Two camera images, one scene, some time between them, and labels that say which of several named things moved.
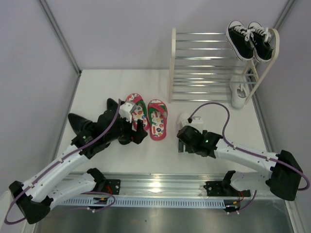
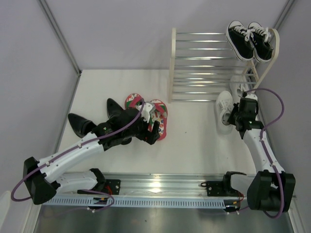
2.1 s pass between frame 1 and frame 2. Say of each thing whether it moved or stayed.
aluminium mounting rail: stayed
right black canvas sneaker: stayed
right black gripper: moved
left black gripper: moved
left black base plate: stayed
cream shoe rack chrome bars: stayed
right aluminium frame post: stayed
